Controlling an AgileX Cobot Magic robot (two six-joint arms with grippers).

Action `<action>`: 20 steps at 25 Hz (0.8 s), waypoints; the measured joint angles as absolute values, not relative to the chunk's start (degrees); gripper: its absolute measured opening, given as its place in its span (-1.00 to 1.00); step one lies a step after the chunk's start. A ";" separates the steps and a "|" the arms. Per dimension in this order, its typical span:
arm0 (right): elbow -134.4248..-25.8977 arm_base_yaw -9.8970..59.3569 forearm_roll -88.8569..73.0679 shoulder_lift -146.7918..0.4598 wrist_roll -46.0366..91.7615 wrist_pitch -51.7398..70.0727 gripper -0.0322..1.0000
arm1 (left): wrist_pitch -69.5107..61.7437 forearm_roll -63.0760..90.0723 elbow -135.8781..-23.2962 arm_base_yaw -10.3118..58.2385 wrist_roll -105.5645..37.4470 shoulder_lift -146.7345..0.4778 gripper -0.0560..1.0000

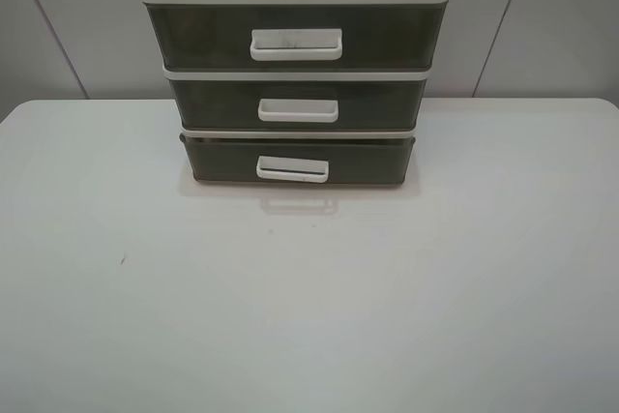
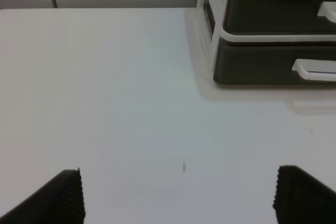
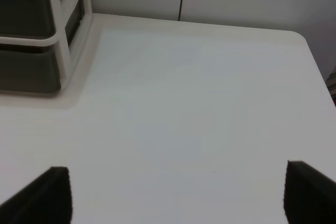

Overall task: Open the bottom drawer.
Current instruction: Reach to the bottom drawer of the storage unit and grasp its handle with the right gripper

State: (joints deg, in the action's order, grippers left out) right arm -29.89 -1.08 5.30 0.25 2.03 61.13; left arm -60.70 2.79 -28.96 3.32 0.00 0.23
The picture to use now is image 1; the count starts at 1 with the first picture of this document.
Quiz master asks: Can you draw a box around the dark translucent drawer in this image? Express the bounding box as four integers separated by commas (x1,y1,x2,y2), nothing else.
146,4,446,72
180,134,416,186
170,80,426,132

